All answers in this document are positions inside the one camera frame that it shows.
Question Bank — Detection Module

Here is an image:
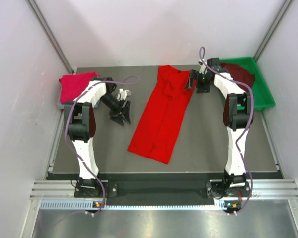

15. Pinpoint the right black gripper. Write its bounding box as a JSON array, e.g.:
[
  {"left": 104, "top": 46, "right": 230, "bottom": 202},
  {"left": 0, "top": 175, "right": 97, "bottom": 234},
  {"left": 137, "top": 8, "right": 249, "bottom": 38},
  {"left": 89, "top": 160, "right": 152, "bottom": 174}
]
[{"left": 184, "top": 70, "right": 212, "bottom": 94}]

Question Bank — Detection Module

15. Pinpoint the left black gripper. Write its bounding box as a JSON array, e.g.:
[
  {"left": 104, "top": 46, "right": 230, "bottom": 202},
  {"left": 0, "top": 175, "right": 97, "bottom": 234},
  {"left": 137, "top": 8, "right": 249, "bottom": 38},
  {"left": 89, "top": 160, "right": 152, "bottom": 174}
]
[{"left": 99, "top": 93, "right": 130, "bottom": 126}]

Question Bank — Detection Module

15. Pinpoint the bright red t-shirt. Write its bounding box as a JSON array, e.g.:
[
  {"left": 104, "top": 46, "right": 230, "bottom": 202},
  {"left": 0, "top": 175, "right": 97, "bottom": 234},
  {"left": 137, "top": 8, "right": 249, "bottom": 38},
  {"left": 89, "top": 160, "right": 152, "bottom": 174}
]
[{"left": 128, "top": 65, "right": 194, "bottom": 164}]

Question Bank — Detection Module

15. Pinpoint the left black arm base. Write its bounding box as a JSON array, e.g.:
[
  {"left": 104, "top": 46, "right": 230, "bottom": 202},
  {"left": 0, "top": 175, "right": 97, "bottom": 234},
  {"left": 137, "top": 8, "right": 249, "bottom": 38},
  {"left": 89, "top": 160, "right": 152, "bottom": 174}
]
[{"left": 74, "top": 181, "right": 118, "bottom": 198}]

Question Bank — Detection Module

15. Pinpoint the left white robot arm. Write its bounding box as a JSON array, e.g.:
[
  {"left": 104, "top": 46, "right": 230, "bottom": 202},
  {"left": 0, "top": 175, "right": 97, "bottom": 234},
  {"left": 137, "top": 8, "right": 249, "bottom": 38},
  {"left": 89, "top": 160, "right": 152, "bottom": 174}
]
[{"left": 64, "top": 76, "right": 131, "bottom": 197}]

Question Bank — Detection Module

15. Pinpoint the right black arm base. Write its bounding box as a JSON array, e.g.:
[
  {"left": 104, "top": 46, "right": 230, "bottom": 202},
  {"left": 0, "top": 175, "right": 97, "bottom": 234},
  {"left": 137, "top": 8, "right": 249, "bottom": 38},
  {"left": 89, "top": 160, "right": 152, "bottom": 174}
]
[{"left": 205, "top": 180, "right": 250, "bottom": 200}]

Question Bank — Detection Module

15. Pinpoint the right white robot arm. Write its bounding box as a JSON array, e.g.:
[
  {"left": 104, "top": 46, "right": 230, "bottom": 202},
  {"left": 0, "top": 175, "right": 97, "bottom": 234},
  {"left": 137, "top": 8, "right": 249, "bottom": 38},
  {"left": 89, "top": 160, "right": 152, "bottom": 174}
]
[{"left": 185, "top": 58, "right": 254, "bottom": 199}]

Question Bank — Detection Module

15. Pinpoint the dark red t-shirt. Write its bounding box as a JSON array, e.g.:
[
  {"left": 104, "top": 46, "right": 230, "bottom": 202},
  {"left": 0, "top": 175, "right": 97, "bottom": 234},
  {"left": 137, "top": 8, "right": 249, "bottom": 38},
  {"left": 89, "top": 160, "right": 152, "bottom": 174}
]
[{"left": 221, "top": 62, "right": 255, "bottom": 88}]

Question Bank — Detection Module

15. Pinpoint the folded pink t-shirt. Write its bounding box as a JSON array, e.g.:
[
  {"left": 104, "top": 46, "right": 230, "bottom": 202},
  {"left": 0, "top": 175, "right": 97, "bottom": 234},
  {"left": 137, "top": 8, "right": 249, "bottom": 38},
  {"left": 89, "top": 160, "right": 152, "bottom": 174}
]
[{"left": 59, "top": 72, "right": 100, "bottom": 105}]

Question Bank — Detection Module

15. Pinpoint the folded grey-blue t-shirt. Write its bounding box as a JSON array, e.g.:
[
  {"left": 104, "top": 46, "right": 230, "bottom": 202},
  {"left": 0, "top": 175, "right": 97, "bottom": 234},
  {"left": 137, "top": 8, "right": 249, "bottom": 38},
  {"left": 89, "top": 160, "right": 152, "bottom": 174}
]
[{"left": 57, "top": 100, "right": 100, "bottom": 110}]

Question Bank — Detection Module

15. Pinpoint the green plastic bin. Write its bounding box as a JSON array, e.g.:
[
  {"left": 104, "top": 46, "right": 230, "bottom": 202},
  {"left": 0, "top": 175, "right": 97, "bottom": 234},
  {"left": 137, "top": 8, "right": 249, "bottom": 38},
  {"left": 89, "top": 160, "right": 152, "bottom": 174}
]
[{"left": 220, "top": 57, "right": 276, "bottom": 111}]

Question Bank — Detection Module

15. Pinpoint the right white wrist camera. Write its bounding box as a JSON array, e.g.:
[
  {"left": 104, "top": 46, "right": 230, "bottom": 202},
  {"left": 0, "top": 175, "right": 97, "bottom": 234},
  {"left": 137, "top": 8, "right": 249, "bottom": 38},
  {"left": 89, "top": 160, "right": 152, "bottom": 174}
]
[{"left": 199, "top": 63, "right": 208, "bottom": 74}]

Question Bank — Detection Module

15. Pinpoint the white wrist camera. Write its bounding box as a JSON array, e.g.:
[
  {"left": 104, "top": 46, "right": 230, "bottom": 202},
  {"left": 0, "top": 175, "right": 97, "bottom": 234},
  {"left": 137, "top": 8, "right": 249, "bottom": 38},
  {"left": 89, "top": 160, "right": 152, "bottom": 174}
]
[
  {"left": 199, "top": 63, "right": 208, "bottom": 74},
  {"left": 116, "top": 88, "right": 131, "bottom": 101}
]

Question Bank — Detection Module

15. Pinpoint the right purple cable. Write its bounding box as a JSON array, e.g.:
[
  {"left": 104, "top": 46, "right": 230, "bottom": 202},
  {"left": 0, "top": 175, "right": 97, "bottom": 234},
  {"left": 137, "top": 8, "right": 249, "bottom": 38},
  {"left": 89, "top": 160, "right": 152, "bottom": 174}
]
[{"left": 198, "top": 46, "right": 256, "bottom": 216}]

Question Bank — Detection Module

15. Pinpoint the purple cable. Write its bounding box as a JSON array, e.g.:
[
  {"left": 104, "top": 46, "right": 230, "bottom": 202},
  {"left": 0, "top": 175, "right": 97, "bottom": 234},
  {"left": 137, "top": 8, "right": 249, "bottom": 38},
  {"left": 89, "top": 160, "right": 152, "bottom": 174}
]
[
  {"left": 64, "top": 75, "right": 141, "bottom": 216},
  {"left": 198, "top": 46, "right": 256, "bottom": 216}
]

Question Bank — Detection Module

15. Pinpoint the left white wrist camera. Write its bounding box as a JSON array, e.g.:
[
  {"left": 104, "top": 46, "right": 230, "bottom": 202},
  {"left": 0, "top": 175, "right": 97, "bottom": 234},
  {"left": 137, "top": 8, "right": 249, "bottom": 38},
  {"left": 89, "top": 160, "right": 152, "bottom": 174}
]
[{"left": 116, "top": 88, "right": 131, "bottom": 101}]

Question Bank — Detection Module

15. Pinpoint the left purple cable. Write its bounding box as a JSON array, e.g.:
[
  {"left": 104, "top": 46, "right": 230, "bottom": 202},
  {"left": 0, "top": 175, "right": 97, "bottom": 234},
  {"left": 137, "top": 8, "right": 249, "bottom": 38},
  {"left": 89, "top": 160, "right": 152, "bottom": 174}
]
[{"left": 64, "top": 75, "right": 141, "bottom": 216}]

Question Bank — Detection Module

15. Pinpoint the right corner aluminium post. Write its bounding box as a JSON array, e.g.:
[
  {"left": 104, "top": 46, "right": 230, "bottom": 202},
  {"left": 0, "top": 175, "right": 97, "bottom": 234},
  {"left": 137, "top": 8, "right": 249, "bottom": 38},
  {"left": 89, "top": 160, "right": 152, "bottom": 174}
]
[{"left": 253, "top": 0, "right": 294, "bottom": 62}]

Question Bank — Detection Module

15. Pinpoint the corner aluminium post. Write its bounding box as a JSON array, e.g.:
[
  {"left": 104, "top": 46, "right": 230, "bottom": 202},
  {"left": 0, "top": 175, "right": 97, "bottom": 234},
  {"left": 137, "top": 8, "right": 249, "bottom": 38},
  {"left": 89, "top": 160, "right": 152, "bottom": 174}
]
[
  {"left": 253, "top": 0, "right": 294, "bottom": 62},
  {"left": 25, "top": 0, "right": 74, "bottom": 74}
]

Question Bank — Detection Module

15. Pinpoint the slotted cable duct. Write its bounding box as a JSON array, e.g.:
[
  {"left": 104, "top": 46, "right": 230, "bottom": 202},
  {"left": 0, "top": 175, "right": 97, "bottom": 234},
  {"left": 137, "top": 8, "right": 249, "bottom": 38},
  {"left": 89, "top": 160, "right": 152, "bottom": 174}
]
[{"left": 40, "top": 200, "right": 227, "bottom": 211}]

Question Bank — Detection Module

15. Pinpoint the aluminium frame rail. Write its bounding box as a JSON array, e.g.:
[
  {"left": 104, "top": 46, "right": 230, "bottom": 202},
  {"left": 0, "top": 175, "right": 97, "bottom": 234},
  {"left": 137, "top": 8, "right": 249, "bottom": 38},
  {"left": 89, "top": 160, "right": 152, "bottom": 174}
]
[{"left": 30, "top": 179, "right": 298, "bottom": 200}]

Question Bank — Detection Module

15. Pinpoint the left corner aluminium post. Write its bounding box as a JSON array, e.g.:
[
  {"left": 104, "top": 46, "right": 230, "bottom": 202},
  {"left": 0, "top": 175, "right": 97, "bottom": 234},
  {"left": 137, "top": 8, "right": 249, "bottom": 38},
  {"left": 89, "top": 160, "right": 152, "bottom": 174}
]
[{"left": 25, "top": 0, "right": 74, "bottom": 74}]

